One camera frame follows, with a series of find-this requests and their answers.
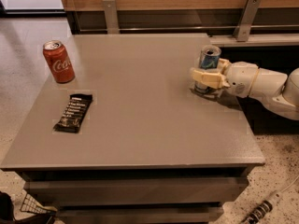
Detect black wire basket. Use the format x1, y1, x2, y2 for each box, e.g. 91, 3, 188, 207
21, 194, 57, 215

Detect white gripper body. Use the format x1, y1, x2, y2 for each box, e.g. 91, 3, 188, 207
225, 62, 259, 98

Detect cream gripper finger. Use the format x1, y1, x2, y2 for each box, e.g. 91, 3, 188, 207
219, 58, 232, 74
190, 68, 230, 90

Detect red coke can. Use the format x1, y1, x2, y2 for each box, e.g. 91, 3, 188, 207
43, 40, 75, 83

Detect black snack bar wrapper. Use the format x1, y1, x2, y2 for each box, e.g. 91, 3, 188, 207
53, 93, 93, 133

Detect white power strip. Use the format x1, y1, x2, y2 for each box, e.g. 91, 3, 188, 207
240, 175, 299, 224

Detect grey drawer cabinet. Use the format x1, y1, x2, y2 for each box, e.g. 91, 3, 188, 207
1, 34, 264, 224

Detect blue silver redbull can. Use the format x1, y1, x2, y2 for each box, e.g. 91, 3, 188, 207
193, 44, 222, 95

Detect left metal bracket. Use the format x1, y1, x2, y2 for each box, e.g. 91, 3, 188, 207
102, 0, 120, 35

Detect right metal bracket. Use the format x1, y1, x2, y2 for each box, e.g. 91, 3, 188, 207
233, 0, 262, 42

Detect metal bracket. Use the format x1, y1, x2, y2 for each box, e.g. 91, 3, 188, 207
233, 0, 262, 42
102, 0, 120, 35

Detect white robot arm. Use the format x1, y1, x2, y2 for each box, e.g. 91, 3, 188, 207
191, 59, 299, 120

